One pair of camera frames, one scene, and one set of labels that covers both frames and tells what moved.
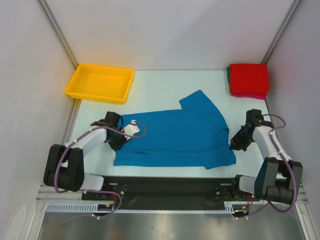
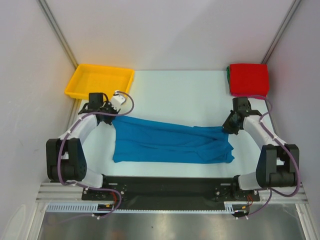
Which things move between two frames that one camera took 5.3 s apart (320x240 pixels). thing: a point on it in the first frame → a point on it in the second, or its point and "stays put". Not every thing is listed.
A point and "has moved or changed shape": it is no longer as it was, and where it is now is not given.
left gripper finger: (114, 145) → (108, 119)
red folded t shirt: (249, 78) stays put
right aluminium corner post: (280, 31) stays put
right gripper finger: (235, 140) → (227, 123)
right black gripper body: (246, 138) → (233, 125)
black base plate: (170, 192) stays put
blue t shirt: (194, 135) has moved or changed shape
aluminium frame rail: (44, 194) stays put
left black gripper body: (117, 137) → (108, 108)
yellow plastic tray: (100, 83) stays put
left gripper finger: (121, 143) → (116, 112)
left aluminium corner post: (47, 13) stays put
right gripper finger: (239, 146) → (232, 130)
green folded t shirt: (228, 73) stays put
